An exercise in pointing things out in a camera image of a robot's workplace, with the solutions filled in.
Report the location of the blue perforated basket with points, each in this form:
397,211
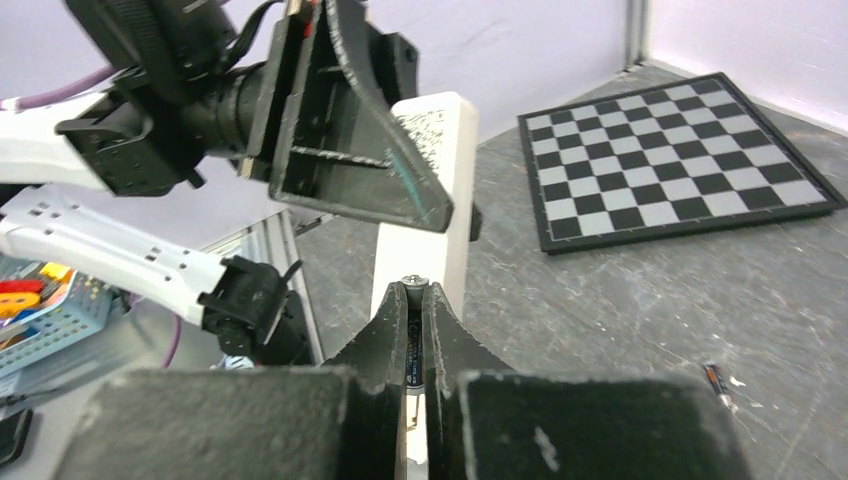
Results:
80,311

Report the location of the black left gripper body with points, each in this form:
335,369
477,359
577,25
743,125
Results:
324,99

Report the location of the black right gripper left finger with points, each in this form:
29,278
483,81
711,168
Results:
342,420

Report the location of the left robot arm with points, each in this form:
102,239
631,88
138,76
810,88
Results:
179,95

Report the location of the black white chessboard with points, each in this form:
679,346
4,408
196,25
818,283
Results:
683,158

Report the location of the white slim remote control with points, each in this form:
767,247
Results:
437,182

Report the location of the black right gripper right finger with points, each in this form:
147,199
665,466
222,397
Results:
486,420

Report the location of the black silver battery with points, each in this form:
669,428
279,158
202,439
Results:
415,287

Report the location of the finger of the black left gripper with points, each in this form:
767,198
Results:
368,199

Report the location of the black grey battery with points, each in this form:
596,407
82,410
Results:
714,378

